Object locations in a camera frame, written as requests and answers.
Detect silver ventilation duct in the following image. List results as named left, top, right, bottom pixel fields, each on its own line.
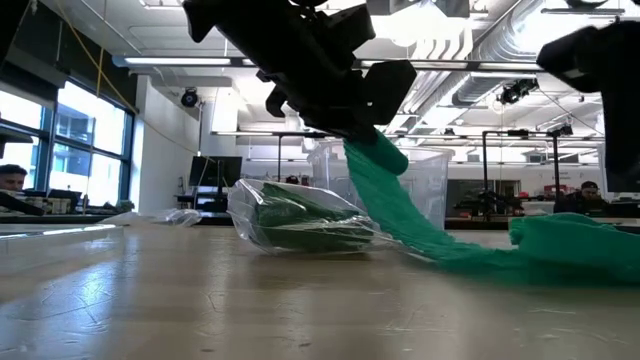
left=452, top=0, right=569, bottom=107

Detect black distant table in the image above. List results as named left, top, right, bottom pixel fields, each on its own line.
left=444, top=215, right=514, bottom=232

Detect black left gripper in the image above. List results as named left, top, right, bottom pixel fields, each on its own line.
left=182, top=0, right=419, bottom=144

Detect dark bench with equipment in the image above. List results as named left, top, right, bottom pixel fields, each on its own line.
left=0, top=187, right=136, bottom=225

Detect clear plastic bag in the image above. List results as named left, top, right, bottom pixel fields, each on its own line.
left=227, top=177, right=404, bottom=257
left=102, top=208, right=204, bottom=228

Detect black distant robot arms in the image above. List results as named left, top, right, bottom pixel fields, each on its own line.
left=454, top=188, right=524, bottom=219

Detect person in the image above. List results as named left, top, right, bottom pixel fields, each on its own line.
left=553, top=179, right=609, bottom=216
left=0, top=163, right=46, bottom=217

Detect large blue-framed window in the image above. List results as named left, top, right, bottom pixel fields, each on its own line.
left=0, top=79, right=135, bottom=204

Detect black monitor on stand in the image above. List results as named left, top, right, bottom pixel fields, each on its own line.
left=174, top=154, right=245, bottom=214

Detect teal green ribbed bandage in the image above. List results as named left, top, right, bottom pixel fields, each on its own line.
left=342, top=129, right=640, bottom=287

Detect long LED light bar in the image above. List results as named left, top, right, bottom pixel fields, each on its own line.
left=112, top=54, right=640, bottom=75

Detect black overhead camera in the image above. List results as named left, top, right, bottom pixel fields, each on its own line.
left=497, top=76, right=541, bottom=107

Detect black ceiling track fixture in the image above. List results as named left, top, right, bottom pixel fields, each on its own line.
left=540, top=0, right=626, bottom=27

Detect yellow hanging cable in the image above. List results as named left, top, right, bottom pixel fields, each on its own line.
left=54, top=0, right=139, bottom=114

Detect black computer monitor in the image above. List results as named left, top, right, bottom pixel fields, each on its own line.
left=604, top=172, right=640, bottom=194

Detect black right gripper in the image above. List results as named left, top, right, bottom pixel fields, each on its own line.
left=536, top=19, right=640, bottom=174

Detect clear plastic container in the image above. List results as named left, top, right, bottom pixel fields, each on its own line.
left=307, top=139, right=456, bottom=231

